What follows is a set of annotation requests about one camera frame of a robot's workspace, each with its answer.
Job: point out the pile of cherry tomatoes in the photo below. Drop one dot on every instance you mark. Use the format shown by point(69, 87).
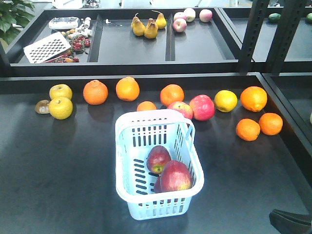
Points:
point(79, 42)

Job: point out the red yellow apple front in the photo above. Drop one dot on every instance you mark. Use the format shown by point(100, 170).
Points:
point(157, 186)

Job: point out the brown yellow pear two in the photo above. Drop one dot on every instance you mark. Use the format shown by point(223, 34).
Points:
point(138, 28)

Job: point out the brown kiwi half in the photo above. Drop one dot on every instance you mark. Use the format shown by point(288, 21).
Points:
point(42, 107)

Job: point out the yellow pear-apple front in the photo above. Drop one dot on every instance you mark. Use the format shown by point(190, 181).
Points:
point(60, 107)

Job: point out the small orange lower right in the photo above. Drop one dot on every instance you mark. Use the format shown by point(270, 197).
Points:
point(270, 124)

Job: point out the yellow pear-apple rear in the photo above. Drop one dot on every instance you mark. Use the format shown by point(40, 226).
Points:
point(60, 90)

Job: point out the black perforated upright post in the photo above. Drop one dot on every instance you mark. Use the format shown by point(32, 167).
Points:
point(255, 21)
point(285, 31)

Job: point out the brown yellow pear four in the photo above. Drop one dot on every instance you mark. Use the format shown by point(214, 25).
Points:
point(160, 21)

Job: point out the yellow pear-apple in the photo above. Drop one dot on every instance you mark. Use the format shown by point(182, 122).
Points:
point(60, 90)
point(60, 107)

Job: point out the yellow round citrus fruit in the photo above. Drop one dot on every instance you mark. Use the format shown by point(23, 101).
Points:
point(225, 101)

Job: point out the dark green avocado one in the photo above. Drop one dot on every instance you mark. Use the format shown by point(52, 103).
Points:
point(274, 17)

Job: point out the orange back centre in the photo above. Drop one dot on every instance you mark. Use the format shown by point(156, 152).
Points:
point(127, 89)

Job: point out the pale pink apple right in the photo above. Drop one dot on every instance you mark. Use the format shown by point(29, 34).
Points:
point(205, 15)

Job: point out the black perforated upright post right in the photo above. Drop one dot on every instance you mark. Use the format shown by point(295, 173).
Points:
point(285, 31)

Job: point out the pinkish red apple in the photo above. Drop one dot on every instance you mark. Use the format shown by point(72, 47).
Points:
point(183, 108)
point(203, 107)

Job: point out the light blue plastic basket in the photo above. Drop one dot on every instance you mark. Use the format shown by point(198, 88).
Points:
point(136, 134)

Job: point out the large orange far right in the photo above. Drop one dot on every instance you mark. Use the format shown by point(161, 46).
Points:
point(253, 98)

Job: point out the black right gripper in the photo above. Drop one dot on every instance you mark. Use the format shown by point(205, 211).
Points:
point(291, 223)

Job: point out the orange back left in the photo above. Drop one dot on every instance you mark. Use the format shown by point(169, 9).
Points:
point(95, 92)

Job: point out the small orange front centre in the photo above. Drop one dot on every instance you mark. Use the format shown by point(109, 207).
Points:
point(146, 105)

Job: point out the pale pink apple middle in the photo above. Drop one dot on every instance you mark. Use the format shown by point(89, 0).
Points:
point(188, 14)

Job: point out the pale pink apple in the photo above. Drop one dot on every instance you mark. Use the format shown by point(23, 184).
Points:
point(205, 15)
point(188, 14)
point(179, 25)

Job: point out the pinkish red apple right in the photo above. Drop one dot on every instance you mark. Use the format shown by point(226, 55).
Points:
point(203, 107)

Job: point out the green potted plant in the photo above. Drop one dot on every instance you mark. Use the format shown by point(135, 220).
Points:
point(14, 12)

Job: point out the red yellow apple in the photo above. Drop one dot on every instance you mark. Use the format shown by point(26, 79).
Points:
point(157, 158)
point(175, 177)
point(157, 186)

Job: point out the black wooden fruit display stand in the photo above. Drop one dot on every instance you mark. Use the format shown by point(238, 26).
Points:
point(59, 176)

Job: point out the small orange lower left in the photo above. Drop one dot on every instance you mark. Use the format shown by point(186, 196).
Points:
point(248, 129)

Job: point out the brown yellow pear one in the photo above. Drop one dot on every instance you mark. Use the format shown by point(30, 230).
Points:
point(134, 19)

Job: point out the white perforated tray lid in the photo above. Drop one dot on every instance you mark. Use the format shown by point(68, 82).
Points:
point(46, 48)

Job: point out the pinkish red apple left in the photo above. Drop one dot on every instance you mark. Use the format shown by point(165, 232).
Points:
point(183, 108)

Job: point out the black perforated upright post left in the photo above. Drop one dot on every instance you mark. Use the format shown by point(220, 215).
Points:
point(255, 21)

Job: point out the dark green avocado two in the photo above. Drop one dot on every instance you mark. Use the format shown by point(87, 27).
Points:
point(309, 18)

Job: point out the pale pink apple front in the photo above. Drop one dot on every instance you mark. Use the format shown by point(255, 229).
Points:
point(179, 25)

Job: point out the brown yellow pear three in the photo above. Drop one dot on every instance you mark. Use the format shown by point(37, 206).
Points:
point(151, 30)

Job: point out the small orange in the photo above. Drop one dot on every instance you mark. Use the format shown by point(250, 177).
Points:
point(270, 124)
point(146, 105)
point(248, 129)

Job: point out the white plastic device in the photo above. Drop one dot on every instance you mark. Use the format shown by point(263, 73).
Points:
point(64, 23)

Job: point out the orange behind apples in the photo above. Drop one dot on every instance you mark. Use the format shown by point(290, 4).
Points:
point(170, 94)

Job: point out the black rear display tray stand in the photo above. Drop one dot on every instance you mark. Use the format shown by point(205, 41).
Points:
point(212, 47)

